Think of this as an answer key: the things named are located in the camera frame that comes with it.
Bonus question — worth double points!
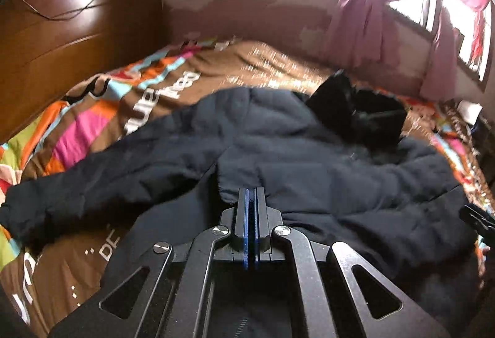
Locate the white pillow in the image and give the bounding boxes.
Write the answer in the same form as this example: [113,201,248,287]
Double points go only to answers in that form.
[457,100,482,126]

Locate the wooden headboard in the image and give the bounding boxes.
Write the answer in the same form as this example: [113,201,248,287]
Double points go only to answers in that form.
[1,0,165,141]

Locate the dark navy padded jacket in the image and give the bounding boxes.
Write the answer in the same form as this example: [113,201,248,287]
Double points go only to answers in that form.
[1,74,479,336]

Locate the right pink curtain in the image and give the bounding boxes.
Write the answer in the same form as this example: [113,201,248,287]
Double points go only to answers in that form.
[420,0,490,101]

